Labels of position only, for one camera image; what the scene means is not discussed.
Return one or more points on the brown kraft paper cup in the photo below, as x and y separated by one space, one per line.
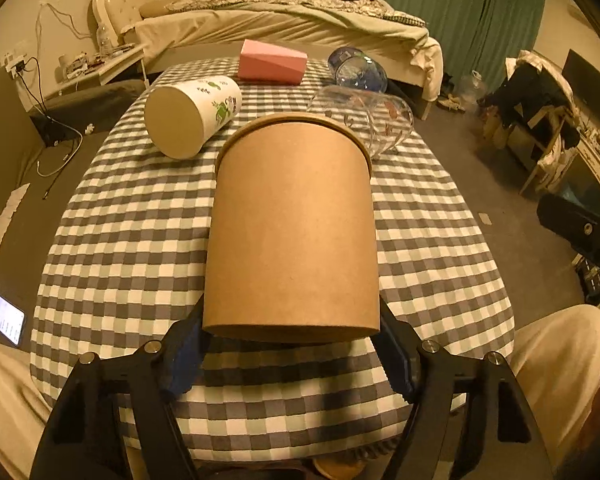
292 252

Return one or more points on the bed with cream bedding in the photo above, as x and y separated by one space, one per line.
170 29

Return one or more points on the white bedside table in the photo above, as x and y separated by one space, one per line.
113 66

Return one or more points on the white wall power strip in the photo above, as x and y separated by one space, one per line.
13 63

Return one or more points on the pink faceted box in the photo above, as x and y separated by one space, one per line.
259 61

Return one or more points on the black television screen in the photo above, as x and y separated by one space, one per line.
584 81

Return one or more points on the white printed paper cup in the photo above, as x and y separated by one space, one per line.
181 117

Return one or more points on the large clear water jug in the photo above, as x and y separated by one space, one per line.
471 88

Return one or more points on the wooden chair with clothes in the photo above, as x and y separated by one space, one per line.
534 116

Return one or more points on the grey white checkered tablecloth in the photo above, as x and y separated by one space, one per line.
127 261

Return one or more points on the green curtain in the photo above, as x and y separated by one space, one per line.
478 34

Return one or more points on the lit smartphone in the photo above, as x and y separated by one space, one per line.
11 321

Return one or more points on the clear printed glass cup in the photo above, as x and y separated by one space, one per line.
380 121

